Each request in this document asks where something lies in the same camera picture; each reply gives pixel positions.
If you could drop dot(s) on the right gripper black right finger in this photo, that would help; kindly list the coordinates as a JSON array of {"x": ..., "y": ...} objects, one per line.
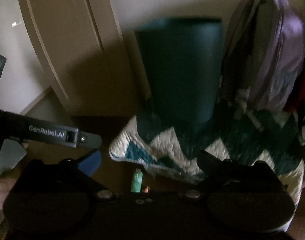
[{"x": 235, "y": 197}]

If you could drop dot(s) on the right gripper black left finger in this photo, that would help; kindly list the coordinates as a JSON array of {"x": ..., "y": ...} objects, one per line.
[{"x": 60, "y": 196}]

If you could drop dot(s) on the teal trash bin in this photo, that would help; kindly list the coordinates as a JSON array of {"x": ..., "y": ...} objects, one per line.
[{"x": 182, "y": 59}]

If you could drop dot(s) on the person's left hand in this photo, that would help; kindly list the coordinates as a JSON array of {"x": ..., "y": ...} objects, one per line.
[{"x": 7, "y": 182}]

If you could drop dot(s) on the teal white chevron quilt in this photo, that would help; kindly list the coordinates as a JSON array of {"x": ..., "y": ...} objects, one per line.
[{"x": 170, "y": 148}]

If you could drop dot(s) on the green tube on floor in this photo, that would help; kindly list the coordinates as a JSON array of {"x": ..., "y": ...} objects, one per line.
[{"x": 136, "y": 182}]

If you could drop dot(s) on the beige door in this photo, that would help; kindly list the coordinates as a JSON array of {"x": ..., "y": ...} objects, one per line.
[{"x": 80, "y": 47}]

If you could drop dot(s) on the purple grey backpack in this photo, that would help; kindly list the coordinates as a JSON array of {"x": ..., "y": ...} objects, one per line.
[{"x": 263, "y": 65}]

